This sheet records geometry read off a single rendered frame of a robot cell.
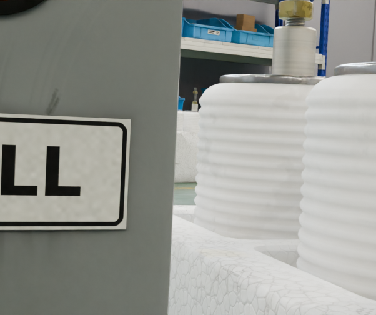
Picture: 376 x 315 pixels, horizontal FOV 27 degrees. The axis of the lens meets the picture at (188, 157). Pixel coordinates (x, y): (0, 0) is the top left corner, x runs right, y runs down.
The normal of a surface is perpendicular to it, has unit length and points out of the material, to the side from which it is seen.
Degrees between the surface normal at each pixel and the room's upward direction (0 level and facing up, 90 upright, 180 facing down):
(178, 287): 90
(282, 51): 90
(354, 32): 90
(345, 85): 57
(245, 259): 0
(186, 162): 90
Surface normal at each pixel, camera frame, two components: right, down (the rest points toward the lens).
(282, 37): -0.62, 0.01
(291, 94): -0.06, -0.50
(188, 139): 0.68, 0.07
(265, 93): -0.29, -0.51
